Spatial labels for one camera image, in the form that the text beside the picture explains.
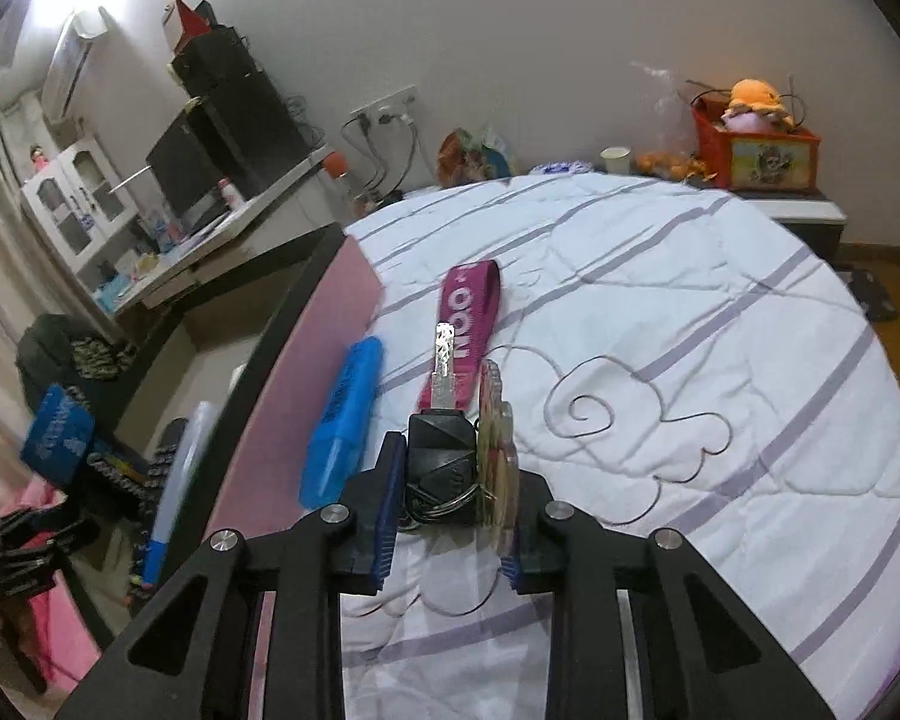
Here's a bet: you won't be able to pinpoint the pink white bottle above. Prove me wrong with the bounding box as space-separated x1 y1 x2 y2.
217 177 247 211

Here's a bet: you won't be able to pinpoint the black remote control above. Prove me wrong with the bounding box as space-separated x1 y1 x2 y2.
87 418 188 533

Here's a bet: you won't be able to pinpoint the pink black storage box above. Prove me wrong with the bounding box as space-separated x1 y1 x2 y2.
59 223 387 650

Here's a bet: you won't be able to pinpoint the orange plush toy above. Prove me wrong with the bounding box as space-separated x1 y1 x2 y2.
722 78 795 133

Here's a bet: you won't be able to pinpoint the black computer tower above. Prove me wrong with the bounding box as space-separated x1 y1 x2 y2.
187 71 312 199

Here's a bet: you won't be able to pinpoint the red toy box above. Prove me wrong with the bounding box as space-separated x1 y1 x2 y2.
691 93 821 192

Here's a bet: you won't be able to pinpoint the snack bags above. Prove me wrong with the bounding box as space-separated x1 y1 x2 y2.
437 125 518 188

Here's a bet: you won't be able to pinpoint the white desk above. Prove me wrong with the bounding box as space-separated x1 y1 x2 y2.
110 145 331 317

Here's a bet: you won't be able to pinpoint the white quilted bed cover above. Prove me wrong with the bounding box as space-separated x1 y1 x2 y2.
351 172 900 718

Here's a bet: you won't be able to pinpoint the white air conditioner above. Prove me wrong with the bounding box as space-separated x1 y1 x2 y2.
40 7 109 125

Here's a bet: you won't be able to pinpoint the paper cup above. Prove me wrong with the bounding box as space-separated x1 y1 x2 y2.
600 146 632 176

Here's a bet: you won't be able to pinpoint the black speaker box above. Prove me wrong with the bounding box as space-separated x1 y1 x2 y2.
170 26 256 98

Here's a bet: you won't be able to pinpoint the clear plastic bag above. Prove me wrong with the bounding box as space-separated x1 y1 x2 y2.
632 62 697 182

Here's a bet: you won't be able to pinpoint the translucent tube blue cap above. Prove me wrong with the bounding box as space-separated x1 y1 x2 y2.
141 401 217 587

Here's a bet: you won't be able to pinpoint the white glass-door cabinet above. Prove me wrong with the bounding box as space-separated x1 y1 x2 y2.
22 137 137 275

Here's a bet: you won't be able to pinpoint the red cap water bottle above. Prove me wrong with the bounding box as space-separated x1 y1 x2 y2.
322 149 352 202

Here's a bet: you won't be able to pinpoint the blue steel cup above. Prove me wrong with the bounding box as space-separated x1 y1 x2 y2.
20 385 113 518

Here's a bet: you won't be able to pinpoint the blue highlighter marker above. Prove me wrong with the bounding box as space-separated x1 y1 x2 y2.
299 337 383 511

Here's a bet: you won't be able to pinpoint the key bunch with charms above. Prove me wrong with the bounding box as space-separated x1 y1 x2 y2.
403 260 518 564

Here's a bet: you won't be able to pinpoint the pink blanket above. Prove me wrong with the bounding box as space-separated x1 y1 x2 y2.
1 476 100 694

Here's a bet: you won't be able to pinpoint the wall power socket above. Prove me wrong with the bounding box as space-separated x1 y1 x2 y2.
351 85 418 125

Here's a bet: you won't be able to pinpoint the black computer monitor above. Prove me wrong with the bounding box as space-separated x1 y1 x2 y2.
146 106 226 218

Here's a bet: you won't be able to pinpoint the office chair with clothes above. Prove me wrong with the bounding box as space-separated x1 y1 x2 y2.
16 314 136 413

